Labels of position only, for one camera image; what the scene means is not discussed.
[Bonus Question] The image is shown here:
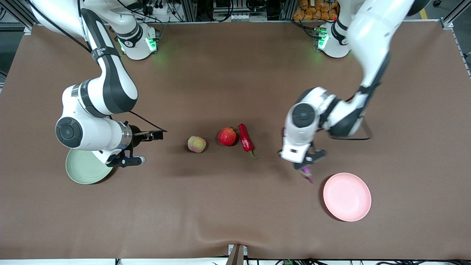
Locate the pale yellow-pink peach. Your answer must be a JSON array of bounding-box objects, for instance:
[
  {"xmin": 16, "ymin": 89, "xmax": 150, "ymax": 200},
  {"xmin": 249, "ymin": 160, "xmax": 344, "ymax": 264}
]
[{"xmin": 187, "ymin": 136, "xmax": 207, "ymax": 153}]

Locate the metal bracket at table edge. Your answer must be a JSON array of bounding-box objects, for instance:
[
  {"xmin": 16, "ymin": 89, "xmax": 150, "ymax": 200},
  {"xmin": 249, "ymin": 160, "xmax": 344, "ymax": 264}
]
[{"xmin": 228, "ymin": 244, "xmax": 248, "ymax": 265}]

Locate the brown table cover mat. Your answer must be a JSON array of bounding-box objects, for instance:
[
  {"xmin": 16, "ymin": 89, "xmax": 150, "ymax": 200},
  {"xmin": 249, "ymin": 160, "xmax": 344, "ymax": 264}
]
[{"xmin": 0, "ymin": 20, "xmax": 471, "ymax": 260}]

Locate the red chili pepper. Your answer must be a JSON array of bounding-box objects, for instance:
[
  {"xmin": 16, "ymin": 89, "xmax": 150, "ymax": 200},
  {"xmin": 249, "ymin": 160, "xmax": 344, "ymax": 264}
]
[{"xmin": 238, "ymin": 123, "xmax": 259, "ymax": 159}]

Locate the white power strip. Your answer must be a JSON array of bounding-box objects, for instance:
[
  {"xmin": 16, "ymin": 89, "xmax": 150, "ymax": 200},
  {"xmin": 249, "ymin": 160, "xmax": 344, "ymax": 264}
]
[{"xmin": 144, "ymin": 2, "xmax": 167, "ymax": 16}]

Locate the aluminium frame strut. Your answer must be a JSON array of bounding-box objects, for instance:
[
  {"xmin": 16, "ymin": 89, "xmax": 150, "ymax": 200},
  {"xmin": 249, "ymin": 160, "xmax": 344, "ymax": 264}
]
[
  {"xmin": 440, "ymin": 0, "xmax": 471, "ymax": 29},
  {"xmin": 0, "ymin": 0, "xmax": 35, "ymax": 28}
]

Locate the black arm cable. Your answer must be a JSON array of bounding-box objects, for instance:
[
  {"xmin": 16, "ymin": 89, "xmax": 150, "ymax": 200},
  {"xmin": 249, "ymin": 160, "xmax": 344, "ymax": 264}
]
[
  {"xmin": 29, "ymin": 0, "xmax": 168, "ymax": 133},
  {"xmin": 329, "ymin": 118, "xmax": 373, "ymax": 141}
]

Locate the long purple eggplant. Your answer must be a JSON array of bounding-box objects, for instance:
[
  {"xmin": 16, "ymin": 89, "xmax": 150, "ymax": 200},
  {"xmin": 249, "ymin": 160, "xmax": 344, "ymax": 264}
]
[{"xmin": 300, "ymin": 166, "xmax": 314, "ymax": 184}]

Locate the red pomegranate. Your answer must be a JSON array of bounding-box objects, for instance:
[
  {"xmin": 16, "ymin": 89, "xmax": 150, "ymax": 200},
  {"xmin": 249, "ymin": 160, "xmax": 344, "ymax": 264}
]
[{"xmin": 218, "ymin": 127, "xmax": 238, "ymax": 146}]

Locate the bag of orange bread rolls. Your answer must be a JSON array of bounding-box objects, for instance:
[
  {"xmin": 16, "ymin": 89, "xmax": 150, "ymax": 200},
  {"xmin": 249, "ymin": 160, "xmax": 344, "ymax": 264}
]
[{"xmin": 293, "ymin": 0, "xmax": 339, "ymax": 21}]

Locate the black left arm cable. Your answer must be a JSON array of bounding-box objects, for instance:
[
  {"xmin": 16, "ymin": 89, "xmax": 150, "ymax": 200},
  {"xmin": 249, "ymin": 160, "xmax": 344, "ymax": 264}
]
[{"xmin": 329, "ymin": 118, "xmax": 373, "ymax": 141}]

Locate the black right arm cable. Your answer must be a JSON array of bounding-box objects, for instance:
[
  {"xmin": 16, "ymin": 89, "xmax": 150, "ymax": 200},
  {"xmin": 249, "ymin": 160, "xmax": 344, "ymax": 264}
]
[{"xmin": 29, "ymin": 0, "xmax": 168, "ymax": 133}]

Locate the dark electronics rack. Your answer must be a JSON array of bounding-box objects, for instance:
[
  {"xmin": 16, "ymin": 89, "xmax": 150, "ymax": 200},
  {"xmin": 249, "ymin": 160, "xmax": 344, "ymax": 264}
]
[{"xmin": 167, "ymin": 0, "xmax": 295, "ymax": 22}]

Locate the pink round plate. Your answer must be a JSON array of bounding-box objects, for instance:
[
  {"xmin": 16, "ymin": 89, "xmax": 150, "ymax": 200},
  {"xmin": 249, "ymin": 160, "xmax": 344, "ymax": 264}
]
[{"xmin": 323, "ymin": 173, "xmax": 372, "ymax": 222}]

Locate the light green round plate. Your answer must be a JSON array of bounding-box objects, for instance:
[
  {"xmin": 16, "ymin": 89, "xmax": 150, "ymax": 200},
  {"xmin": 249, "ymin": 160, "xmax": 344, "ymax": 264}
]
[{"xmin": 65, "ymin": 148, "xmax": 115, "ymax": 184}]

